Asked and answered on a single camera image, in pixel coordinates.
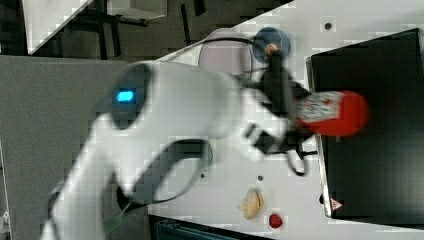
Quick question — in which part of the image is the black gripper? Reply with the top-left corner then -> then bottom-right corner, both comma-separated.
244,53 -> 313,153

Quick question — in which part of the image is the red ketchup bottle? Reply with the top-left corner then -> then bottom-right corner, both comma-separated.
296,90 -> 369,137

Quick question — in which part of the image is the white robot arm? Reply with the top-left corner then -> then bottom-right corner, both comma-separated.
40,56 -> 307,240

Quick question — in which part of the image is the black steel toaster oven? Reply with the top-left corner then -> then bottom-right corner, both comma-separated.
307,29 -> 424,229

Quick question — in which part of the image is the orange slice toy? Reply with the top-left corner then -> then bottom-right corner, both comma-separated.
265,43 -> 281,57

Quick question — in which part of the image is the blue bowl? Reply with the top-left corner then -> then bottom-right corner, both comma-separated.
252,27 -> 291,63

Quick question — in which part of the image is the peeled toy banana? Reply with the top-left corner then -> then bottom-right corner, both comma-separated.
237,188 -> 264,220

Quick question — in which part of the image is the small red toy fruit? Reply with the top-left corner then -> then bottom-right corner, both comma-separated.
268,213 -> 283,229

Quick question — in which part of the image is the blue metal frame rail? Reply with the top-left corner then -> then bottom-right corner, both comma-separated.
149,215 -> 269,240

